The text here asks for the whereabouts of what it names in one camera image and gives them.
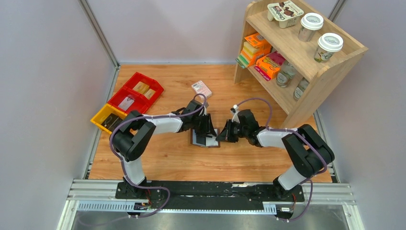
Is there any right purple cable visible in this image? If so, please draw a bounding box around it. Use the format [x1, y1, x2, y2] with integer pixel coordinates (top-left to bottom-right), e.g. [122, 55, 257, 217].
[235, 97, 328, 222]

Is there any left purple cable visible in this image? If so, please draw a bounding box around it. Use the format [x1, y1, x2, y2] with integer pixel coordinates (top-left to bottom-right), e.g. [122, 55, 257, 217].
[109, 93, 208, 219]

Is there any left glass jar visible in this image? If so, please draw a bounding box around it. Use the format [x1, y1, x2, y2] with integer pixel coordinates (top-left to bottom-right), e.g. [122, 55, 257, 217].
[276, 60, 297, 88]

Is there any near red plastic bin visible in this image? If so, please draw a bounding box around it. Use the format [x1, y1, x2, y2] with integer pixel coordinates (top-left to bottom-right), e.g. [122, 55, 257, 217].
[107, 87, 151, 114]

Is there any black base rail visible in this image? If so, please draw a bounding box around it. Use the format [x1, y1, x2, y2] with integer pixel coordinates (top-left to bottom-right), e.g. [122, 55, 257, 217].
[115, 181, 305, 211]

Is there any far paper coffee cup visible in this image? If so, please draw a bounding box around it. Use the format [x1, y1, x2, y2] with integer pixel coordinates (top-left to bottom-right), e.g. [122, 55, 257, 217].
[298, 12, 324, 42]

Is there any brown leather card holder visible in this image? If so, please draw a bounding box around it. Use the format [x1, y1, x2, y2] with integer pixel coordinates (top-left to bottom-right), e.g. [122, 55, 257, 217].
[191, 129, 220, 148]

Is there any stacked sponge pack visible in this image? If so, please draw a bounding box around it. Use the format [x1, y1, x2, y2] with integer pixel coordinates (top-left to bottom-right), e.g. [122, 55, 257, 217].
[236, 33, 272, 69]

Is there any red plastic bin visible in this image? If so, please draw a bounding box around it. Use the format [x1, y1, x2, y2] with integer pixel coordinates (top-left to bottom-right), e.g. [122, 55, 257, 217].
[123, 72, 164, 105]
[107, 87, 151, 114]

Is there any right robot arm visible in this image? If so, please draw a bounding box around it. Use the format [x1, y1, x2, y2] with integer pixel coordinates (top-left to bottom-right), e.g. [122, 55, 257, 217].
[216, 109, 335, 201]

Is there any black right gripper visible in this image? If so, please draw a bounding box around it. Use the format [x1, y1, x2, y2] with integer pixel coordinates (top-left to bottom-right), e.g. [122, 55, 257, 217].
[215, 119, 248, 143]

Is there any paper coffee cup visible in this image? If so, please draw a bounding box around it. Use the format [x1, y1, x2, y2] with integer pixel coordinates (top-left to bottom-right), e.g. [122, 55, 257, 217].
[314, 33, 344, 63]
[298, 12, 324, 42]

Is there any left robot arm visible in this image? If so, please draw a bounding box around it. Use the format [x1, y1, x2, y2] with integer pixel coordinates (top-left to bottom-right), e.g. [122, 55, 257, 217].
[110, 99, 220, 199]

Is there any near paper coffee cup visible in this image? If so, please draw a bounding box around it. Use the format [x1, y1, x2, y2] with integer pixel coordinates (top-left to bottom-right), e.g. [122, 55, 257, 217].
[314, 33, 344, 63]

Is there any right glass jar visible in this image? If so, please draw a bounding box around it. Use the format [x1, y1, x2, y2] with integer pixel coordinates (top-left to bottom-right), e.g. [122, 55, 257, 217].
[293, 78, 309, 101]

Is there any far red plastic bin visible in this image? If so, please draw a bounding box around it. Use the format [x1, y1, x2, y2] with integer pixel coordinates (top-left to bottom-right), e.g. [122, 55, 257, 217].
[123, 72, 164, 105]

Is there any orange snack box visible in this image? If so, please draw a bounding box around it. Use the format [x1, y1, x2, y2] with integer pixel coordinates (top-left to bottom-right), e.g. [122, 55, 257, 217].
[254, 51, 286, 81]

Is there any playing card box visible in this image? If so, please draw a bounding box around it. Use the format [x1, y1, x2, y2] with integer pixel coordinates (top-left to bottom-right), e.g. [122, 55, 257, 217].
[191, 80, 213, 98]

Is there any wooden shelf unit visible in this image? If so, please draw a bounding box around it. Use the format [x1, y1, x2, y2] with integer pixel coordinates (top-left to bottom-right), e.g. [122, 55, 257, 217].
[234, 0, 368, 128]

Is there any glass jar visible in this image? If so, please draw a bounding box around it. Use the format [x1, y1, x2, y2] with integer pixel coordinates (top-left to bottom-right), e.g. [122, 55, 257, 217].
[276, 60, 297, 88]
[293, 78, 309, 101]

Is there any purple cable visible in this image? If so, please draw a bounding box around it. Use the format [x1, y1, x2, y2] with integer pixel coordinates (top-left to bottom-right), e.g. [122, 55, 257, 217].
[235, 97, 328, 222]
[109, 93, 208, 219]

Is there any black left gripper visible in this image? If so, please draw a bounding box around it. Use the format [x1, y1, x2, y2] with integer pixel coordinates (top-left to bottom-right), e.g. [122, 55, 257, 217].
[191, 114, 217, 138]

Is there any chocolate pudding pack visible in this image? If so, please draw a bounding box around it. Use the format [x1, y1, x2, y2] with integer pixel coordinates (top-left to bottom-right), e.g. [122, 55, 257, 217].
[267, 0, 304, 29]

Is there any yellow plastic bin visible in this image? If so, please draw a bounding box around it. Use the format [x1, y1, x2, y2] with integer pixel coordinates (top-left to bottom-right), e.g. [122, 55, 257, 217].
[90, 104, 127, 134]

